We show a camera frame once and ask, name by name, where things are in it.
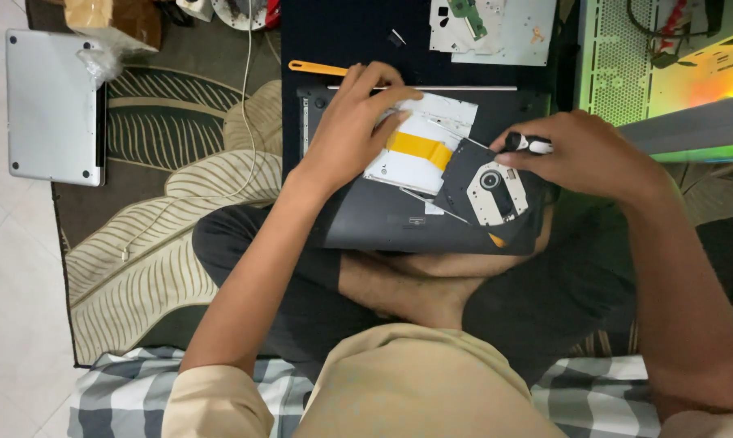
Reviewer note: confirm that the person's left hand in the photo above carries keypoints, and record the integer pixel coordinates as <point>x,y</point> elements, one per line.
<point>342,134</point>

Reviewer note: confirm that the person's right hand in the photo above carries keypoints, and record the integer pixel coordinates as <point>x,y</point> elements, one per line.
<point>591,155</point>

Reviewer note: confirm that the black and white screwdriver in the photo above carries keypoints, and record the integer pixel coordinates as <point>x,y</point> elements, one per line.
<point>533,144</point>

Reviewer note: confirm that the optical drive with yellow tape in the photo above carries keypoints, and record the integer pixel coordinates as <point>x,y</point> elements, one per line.
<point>421,164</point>

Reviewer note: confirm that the orange plastic pry tool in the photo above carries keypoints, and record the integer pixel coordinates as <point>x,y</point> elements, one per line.
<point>314,67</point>

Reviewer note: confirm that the dark grey laptop base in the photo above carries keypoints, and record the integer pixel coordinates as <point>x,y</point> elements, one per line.
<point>378,225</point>

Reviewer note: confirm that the white perforated computer case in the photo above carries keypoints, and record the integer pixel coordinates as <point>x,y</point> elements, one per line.
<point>616,55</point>

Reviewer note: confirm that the black work mat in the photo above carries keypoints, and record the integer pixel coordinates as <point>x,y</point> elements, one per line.
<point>342,30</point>

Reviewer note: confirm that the grey flat panel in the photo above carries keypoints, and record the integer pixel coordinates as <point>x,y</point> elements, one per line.
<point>695,125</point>

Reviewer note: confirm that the small black part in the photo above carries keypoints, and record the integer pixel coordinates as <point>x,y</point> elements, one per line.
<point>395,38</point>

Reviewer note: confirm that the orange triangular pick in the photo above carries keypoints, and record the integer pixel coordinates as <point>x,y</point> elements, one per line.
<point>497,240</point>

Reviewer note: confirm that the silver metal cover plate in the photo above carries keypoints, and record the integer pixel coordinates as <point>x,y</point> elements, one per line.
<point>512,36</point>

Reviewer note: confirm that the white round device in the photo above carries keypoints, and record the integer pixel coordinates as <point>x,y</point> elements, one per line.
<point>238,13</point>

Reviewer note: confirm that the person's black trousers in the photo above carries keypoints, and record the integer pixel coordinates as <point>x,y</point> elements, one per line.
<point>293,292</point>

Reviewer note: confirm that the green circuit board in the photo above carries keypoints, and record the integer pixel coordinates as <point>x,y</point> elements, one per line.
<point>470,15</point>

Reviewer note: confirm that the leaf-patterned rug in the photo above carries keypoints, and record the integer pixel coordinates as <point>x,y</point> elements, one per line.
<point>159,182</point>

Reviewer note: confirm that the cardboard box with plastic wrap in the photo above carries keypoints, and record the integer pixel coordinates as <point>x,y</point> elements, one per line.
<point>111,27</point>

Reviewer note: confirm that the person's beige shirt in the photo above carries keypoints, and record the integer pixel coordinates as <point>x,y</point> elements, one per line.
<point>415,389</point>

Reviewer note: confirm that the silver laptop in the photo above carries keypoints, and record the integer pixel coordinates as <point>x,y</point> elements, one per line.
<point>53,109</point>

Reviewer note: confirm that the grey checked blanket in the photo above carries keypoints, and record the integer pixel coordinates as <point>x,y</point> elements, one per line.
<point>129,395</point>

